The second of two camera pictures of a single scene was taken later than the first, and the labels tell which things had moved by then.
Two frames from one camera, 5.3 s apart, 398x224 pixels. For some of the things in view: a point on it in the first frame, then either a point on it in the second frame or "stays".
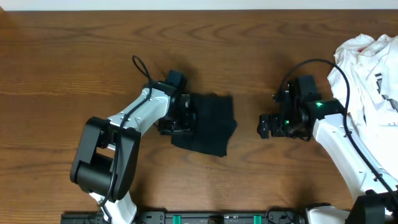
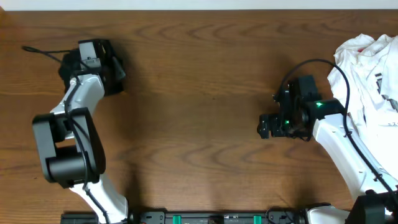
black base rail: [194, 217] stays
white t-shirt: [371, 70] stays
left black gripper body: [182, 116] -> [112, 70]
